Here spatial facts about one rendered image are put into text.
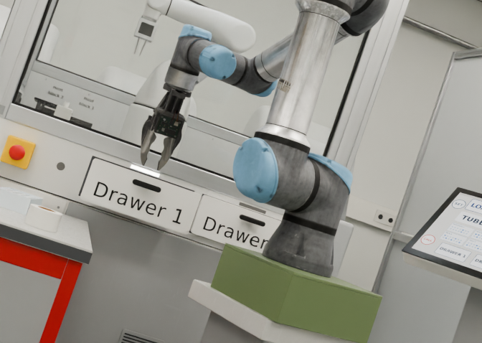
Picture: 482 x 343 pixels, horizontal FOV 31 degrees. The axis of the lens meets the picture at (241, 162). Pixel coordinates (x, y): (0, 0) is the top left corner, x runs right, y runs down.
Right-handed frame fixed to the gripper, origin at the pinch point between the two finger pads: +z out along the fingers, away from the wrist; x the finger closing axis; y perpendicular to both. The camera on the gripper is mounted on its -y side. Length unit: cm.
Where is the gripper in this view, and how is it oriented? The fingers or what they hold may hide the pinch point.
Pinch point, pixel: (151, 162)
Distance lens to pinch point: 216.7
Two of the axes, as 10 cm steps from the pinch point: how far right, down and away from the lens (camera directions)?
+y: 1.5, 2.1, -9.7
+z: -3.3, 9.3, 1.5
